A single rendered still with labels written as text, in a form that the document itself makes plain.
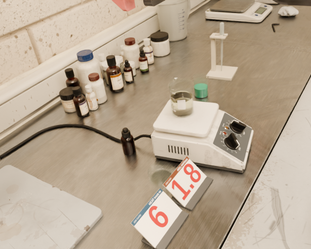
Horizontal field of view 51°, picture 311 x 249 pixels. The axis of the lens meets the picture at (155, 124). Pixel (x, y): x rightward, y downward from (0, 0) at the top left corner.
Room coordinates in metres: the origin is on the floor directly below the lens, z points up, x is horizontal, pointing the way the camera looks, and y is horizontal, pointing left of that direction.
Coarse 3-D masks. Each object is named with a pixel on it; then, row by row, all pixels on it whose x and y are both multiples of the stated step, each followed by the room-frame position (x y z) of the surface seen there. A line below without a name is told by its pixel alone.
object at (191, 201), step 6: (192, 162) 0.50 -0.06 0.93; (198, 168) 0.49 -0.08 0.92; (204, 174) 0.48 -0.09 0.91; (204, 180) 0.47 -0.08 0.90; (210, 180) 0.47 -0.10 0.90; (198, 186) 0.46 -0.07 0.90; (204, 186) 0.45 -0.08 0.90; (192, 192) 0.44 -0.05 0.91; (198, 192) 0.44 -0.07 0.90; (174, 198) 0.43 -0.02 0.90; (192, 198) 0.43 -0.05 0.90; (198, 198) 0.43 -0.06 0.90; (180, 204) 0.42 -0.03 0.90; (186, 204) 0.42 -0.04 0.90; (192, 204) 0.41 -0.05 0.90
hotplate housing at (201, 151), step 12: (216, 120) 0.58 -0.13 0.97; (156, 132) 0.56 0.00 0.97; (168, 132) 0.56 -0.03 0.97; (216, 132) 0.54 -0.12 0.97; (252, 132) 0.58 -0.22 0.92; (156, 144) 0.55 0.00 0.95; (168, 144) 0.54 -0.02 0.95; (180, 144) 0.53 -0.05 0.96; (192, 144) 0.52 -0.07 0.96; (204, 144) 0.51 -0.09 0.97; (156, 156) 0.56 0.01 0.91; (168, 156) 0.54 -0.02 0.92; (180, 156) 0.53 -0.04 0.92; (192, 156) 0.52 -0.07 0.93; (204, 156) 0.51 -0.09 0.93; (216, 156) 0.50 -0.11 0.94; (228, 156) 0.49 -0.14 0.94; (228, 168) 0.49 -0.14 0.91; (240, 168) 0.48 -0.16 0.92
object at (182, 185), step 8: (184, 168) 0.48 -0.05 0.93; (192, 168) 0.49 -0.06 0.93; (176, 176) 0.46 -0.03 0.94; (184, 176) 0.47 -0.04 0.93; (192, 176) 0.47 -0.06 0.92; (200, 176) 0.48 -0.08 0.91; (168, 184) 0.44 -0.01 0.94; (176, 184) 0.45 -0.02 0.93; (184, 184) 0.45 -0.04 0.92; (192, 184) 0.45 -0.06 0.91; (176, 192) 0.43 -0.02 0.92; (184, 192) 0.44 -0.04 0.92; (184, 200) 0.42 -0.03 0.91
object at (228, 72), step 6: (210, 36) 0.93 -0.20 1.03; (216, 36) 0.92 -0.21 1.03; (222, 36) 0.92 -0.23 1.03; (216, 66) 0.97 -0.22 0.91; (222, 66) 0.96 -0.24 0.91; (228, 66) 0.95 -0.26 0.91; (210, 72) 0.93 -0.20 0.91; (216, 72) 0.92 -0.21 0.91; (222, 72) 0.92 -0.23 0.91; (228, 72) 0.91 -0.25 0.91; (234, 72) 0.91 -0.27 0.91; (210, 78) 0.90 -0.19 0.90; (216, 78) 0.89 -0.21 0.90; (222, 78) 0.88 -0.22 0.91; (228, 78) 0.88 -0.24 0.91
